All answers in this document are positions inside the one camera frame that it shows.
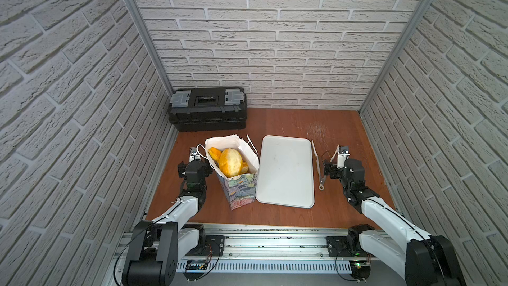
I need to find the right small circuit board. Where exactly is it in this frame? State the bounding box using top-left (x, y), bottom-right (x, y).
top-left (349, 261), bottom-right (371, 281)

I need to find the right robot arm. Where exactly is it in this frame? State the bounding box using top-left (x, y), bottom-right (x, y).
top-left (316, 146), bottom-right (466, 285)

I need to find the large oval crusty loaf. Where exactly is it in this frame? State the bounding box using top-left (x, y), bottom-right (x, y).
top-left (218, 148), bottom-right (243, 178)

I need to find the small circuit board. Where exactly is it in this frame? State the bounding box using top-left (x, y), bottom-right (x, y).
top-left (183, 260), bottom-right (212, 281)
top-left (349, 261), bottom-right (371, 281)

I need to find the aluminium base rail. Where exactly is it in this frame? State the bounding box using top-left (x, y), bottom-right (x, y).
top-left (114, 222), bottom-right (433, 275)

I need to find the black plastic toolbox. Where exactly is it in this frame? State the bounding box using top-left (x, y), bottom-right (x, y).
top-left (168, 87), bottom-right (247, 132)

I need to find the white paper bag colourful bottom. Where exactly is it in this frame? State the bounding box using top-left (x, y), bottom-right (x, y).
top-left (198, 135), bottom-right (259, 210)

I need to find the left small circuit board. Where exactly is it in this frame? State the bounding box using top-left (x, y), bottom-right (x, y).
top-left (183, 260), bottom-right (212, 281)

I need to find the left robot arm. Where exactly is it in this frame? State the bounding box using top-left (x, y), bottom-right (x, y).
top-left (114, 147), bottom-right (212, 285)

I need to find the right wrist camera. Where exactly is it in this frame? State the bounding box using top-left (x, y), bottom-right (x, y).
top-left (337, 146), bottom-right (349, 156)

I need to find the long twisted bread top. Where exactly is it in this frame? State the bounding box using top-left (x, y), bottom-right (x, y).
top-left (208, 147), bottom-right (222, 162)

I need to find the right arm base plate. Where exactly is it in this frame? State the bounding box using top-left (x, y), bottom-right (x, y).
top-left (326, 235), bottom-right (375, 258)

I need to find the white rectangular tray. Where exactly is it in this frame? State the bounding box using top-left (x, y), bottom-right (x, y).
top-left (255, 135), bottom-right (315, 209)

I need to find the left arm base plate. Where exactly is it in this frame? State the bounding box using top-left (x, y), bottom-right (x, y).
top-left (186, 235), bottom-right (225, 257)

